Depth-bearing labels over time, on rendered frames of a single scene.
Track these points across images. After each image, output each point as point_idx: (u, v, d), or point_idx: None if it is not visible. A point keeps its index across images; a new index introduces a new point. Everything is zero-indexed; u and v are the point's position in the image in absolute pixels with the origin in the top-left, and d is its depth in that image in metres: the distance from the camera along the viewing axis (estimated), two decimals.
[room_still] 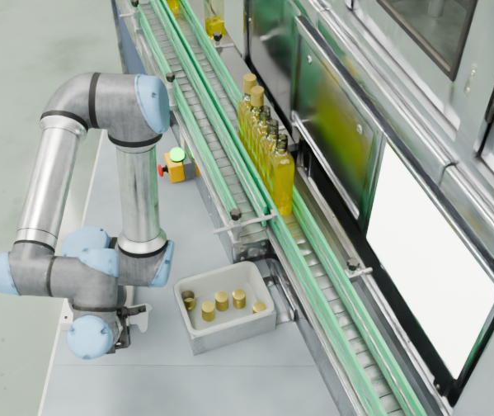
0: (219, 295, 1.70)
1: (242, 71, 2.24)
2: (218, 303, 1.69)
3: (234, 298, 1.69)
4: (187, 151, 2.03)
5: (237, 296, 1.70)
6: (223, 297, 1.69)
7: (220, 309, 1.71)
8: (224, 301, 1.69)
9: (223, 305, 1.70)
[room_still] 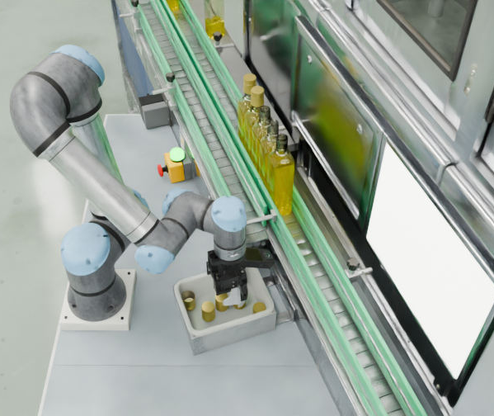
0: (219, 295, 1.70)
1: (242, 71, 2.24)
2: (218, 303, 1.69)
3: None
4: (187, 151, 2.03)
5: None
6: (223, 297, 1.69)
7: (220, 309, 1.71)
8: None
9: (223, 305, 1.70)
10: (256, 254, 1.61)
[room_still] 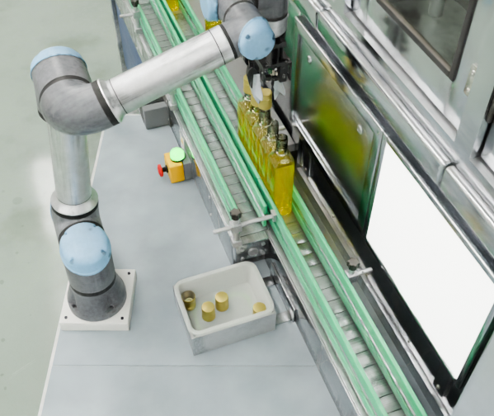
0: (219, 295, 1.70)
1: (242, 71, 2.24)
2: (218, 303, 1.69)
3: (270, 95, 1.65)
4: (187, 151, 2.03)
5: (268, 92, 1.65)
6: (223, 297, 1.69)
7: (220, 309, 1.71)
8: (224, 301, 1.69)
9: (223, 305, 1.70)
10: None
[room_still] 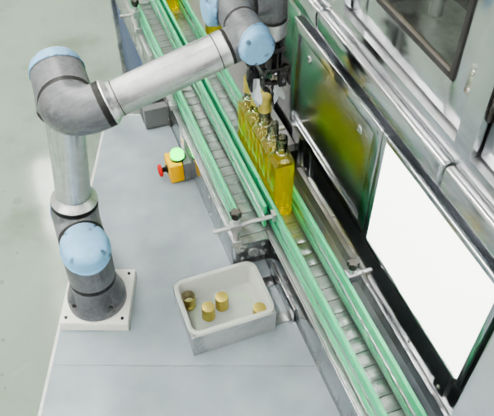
0: (219, 295, 1.70)
1: (242, 71, 2.24)
2: (218, 303, 1.69)
3: (270, 99, 1.66)
4: (187, 151, 2.03)
5: (268, 96, 1.66)
6: (223, 297, 1.69)
7: (220, 309, 1.71)
8: (224, 301, 1.69)
9: (223, 305, 1.70)
10: None
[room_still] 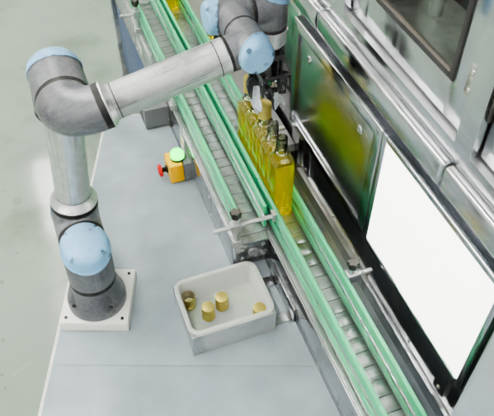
0: (219, 295, 1.70)
1: (242, 71, 2.24)
2: (218, 303, 1.69)
3: (270, 106, 1.67)
4: (187, 151, 2.03)
5: (268, 103, 1.67)
6: (223, 297, 1.69)
7: (220, 309, 1.71)
8: (224, 301, 1.69)
9: (223, 305, 1.70)
10: None
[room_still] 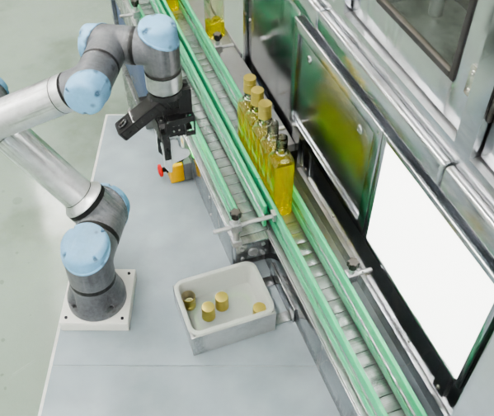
0: (219, 295, 1.70)
1: (242, 71, 2.24)
2: (218, 303, 1.69)
3: (270, 106, 1.67)
4: None
5: (268, 103, 1.67)
6: (223, 297, 1.69)
7: (220, 309, 1.71)
8: (224, 301, 1.69)
9: (223, 305, 1.70)
10: (134, 114, 1.39)
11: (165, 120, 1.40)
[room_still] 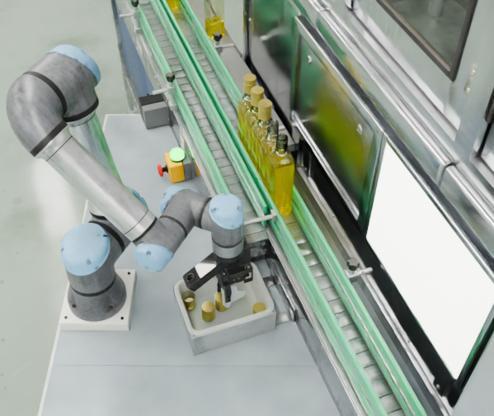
0: (219, 295, 1.70)
1: (242, 71, 2.24)
2: (218, 303, 1.69)
3: (270, 106, 1.67)
4: (187, 151, 2.03)
5: (268, 103, 1.67)
6: None
7: (220, 309, 1.71)
8: None
9: (223, 305, 1.70)
10: (201, 269, 1.58)
11: (227, 273, 1.59)
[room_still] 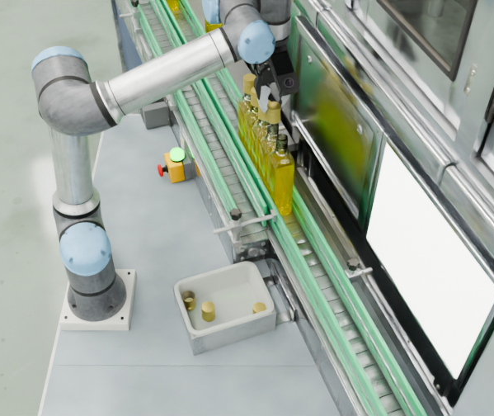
0: (272, 106, 1.61)
1: (242, 71, 2.24)
2: (279, 110, 1.61)
3: None
4: (187, 151, 2.03)
5: (268, 103, 1.67)
6: (275, 104, 1.62)
7: (280, 116, 1.64)
8: (279, 104, 1.62)
9: (279, 110, 1.63)
10: (284, 68, 1.48)
11: None
